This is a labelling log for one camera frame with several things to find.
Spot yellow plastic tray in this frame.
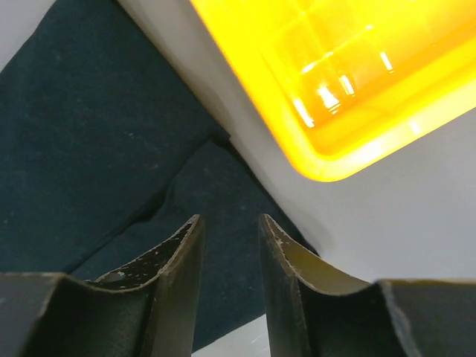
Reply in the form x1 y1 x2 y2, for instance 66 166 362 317
193 1 475 182

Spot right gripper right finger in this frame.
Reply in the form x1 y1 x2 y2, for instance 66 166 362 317
259 214 475 356

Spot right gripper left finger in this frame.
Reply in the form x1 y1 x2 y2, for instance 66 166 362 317
1 215 205 356

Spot black t-shirt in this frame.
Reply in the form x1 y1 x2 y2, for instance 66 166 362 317
1 1 303 350

